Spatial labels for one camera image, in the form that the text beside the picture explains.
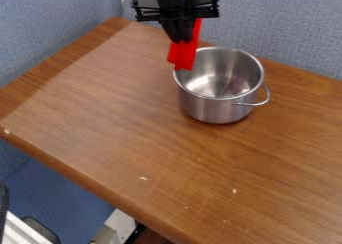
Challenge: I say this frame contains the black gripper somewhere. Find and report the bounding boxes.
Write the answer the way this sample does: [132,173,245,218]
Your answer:
[130,0,218,43]

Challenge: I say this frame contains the red plastic block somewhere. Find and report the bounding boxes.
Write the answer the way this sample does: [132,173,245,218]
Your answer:
[166,19,201,70]

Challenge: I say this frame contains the white ribbed box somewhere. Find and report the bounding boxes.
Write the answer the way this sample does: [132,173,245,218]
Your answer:
[0,212,50,244]

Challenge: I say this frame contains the metal pot with handles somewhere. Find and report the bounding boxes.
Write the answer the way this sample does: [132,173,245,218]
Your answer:
[173,46,271,124]

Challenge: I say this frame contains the white table leg bracket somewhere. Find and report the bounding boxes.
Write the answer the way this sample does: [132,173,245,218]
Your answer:
[90,209,136,244]

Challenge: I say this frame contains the black cable loop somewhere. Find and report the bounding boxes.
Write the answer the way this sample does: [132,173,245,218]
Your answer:
[0,182,10,244]

